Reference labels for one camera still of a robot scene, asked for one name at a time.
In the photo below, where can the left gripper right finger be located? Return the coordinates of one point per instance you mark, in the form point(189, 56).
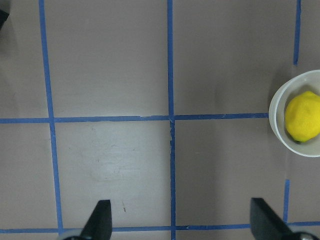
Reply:
point(265, 224)

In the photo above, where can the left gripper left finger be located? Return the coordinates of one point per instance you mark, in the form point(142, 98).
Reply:
point(99, 224)

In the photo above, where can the yellow lemon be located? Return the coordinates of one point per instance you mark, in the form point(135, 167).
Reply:
point(302, 117)

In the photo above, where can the white ceramic bowl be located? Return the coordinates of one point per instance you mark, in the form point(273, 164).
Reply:
point(308, 81)

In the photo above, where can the black dish rack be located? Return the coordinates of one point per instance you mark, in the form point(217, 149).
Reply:
point(3, 17)

